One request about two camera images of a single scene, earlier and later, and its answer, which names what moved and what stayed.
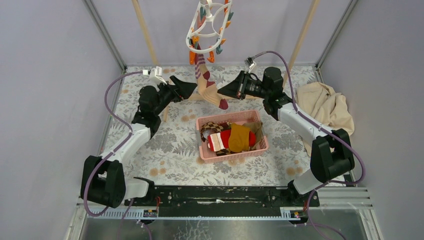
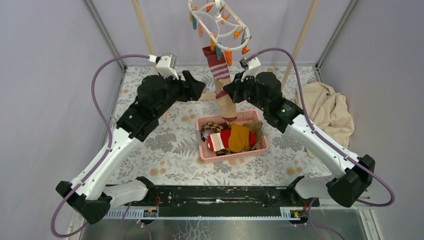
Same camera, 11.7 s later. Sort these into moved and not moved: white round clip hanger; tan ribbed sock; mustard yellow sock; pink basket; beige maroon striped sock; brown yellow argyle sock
Moved: white round clip hanger; beige maroon striped sock
Not moved: mustard yellow sock; brown yellow argyle sock; pink basket; tan ribbed sock
